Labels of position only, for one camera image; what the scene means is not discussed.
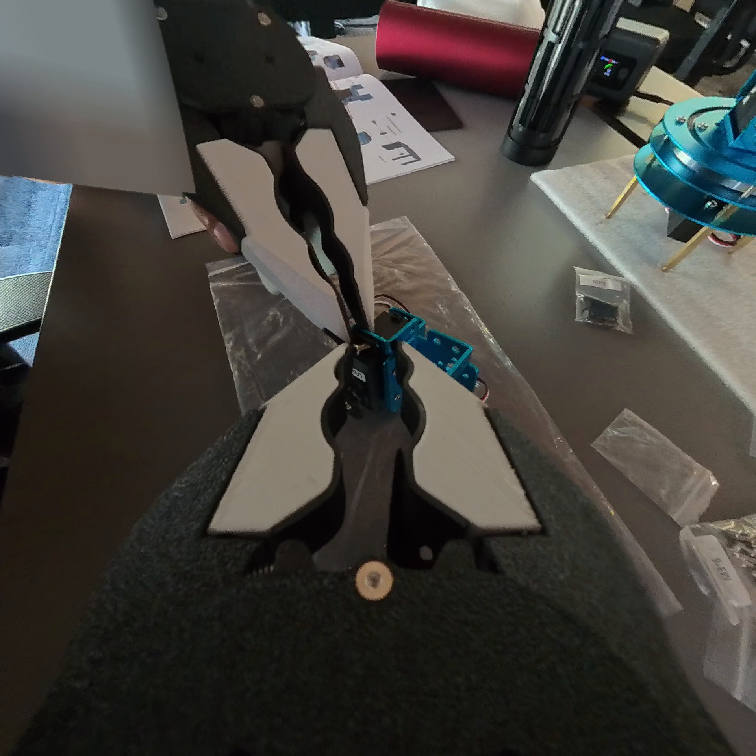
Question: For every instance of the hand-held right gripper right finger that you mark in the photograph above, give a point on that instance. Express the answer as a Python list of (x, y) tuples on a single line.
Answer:
[(472, 472)]

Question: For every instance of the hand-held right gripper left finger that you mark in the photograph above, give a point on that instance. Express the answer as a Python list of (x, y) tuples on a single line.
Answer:
[(277, 472)]

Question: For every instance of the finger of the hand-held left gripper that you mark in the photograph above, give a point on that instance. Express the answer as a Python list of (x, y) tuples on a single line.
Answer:
[(266, 224), (348, 195)]

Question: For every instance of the black servo with blue bracket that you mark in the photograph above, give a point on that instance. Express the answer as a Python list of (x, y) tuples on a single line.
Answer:
[(390, 366)]

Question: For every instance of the blue toy robot arm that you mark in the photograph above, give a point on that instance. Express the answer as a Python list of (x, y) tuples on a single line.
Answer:
[(703, 159)]

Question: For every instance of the grey desk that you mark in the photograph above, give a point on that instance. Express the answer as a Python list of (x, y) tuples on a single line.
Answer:
[(118, 325)]

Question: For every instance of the person's left hand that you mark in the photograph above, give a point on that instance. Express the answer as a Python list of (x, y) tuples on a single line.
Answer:
[(221, 230)]

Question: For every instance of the open instruction manual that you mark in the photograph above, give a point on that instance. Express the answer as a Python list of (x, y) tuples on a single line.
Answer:
[(407, 142)]

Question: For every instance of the clear plastic bag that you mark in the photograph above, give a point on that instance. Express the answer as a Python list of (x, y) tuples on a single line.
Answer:
[(266, 307)]

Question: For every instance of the red metal cylinder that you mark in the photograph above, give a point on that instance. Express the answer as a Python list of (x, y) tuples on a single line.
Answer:
[(460, 47)]

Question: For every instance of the pile of small screw bags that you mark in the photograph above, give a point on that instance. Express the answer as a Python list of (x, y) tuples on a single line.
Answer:
[(667, 466)]

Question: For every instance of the small bag of black parts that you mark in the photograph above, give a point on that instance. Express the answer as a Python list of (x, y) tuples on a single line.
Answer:
[(602, 298)]

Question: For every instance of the white crumpled plastic bag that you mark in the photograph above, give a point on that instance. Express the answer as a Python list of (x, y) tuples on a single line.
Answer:
[(472, 9)]

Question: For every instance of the black cylindrical tool holder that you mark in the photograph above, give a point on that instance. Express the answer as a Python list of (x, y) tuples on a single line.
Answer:
[(549, 88)]

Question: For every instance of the white foam sheet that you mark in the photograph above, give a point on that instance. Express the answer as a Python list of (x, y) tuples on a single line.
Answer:
[(697, 295)]

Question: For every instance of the black device with colour screen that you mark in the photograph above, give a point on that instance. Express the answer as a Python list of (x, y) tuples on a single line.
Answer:
[(626, 65)]

